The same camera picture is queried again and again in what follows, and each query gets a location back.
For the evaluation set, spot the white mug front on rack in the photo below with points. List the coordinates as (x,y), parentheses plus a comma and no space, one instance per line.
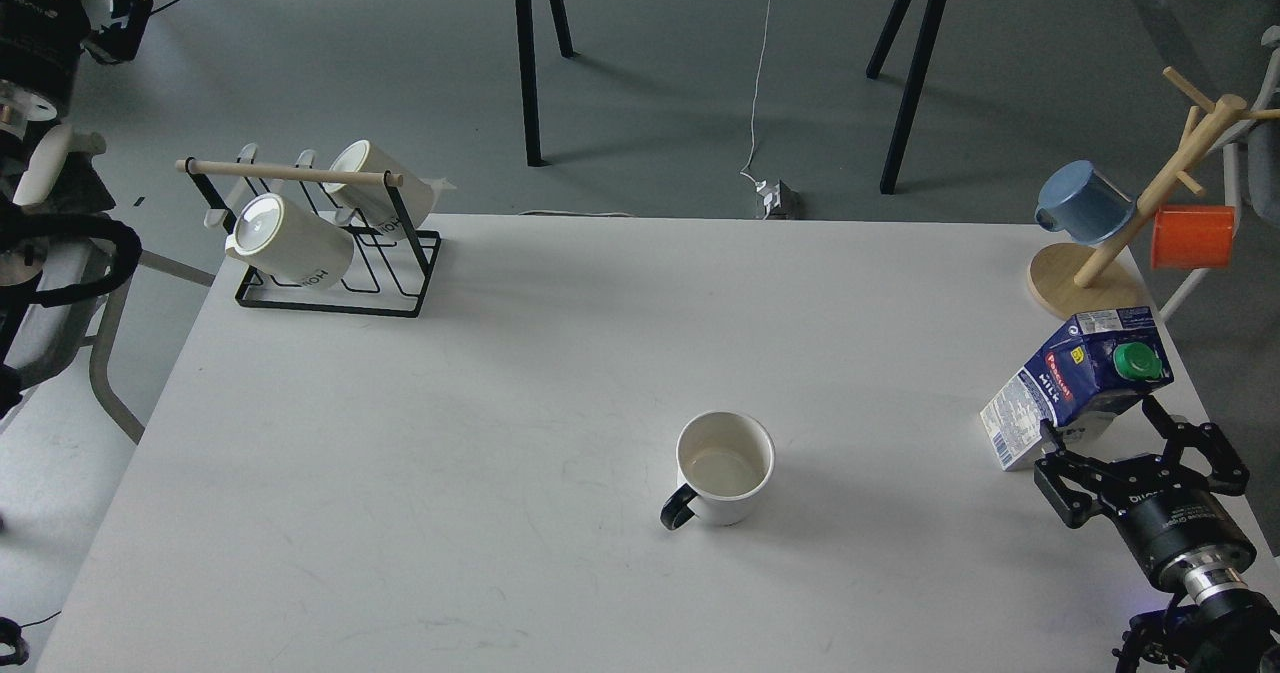
(288,242)

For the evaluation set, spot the grey power adapter on floor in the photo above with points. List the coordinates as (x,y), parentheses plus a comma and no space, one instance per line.
(779,201)

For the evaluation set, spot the wooden mug tree stand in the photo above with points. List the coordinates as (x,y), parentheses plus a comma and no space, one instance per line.
(1069,278)

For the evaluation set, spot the black wire mug rack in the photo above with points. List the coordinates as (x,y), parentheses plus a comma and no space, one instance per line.
(386,278)

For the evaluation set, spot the orange mug on tree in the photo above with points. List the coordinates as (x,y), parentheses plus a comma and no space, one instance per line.
(1192,236)

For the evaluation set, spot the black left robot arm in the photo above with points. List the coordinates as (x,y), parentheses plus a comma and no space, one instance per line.
(22,132)

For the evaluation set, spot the white chair right edge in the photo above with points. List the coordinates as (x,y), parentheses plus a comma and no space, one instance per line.
(1249,176)

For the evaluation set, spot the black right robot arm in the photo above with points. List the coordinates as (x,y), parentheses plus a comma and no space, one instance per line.
(1216,623)

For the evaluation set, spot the black table legs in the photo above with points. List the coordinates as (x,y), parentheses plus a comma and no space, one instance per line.
(932,16)
(528,70)

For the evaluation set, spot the white mug with black handle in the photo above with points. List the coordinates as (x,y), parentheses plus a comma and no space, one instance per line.
(724,461)

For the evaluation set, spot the white mug on rack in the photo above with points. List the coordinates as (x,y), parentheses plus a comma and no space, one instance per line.
(372,201)
(288,242)

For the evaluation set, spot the black table legs right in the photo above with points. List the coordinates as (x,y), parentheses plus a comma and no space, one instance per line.
(932,16)

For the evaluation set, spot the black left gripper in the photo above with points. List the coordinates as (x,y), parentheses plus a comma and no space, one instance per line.
(41,43)

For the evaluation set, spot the black table legs left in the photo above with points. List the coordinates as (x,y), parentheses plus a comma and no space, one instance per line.
(528,70)

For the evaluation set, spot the blue milk carton green cap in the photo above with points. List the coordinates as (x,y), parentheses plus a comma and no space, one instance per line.
(1095,367)

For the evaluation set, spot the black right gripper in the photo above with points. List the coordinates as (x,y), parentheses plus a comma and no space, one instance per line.
(1167,516)

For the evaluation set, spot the blue mug on tree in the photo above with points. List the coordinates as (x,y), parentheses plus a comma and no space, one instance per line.
(1078,200)

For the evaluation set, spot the white mug rear on rack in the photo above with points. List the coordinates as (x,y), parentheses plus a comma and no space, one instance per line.
(372,201)

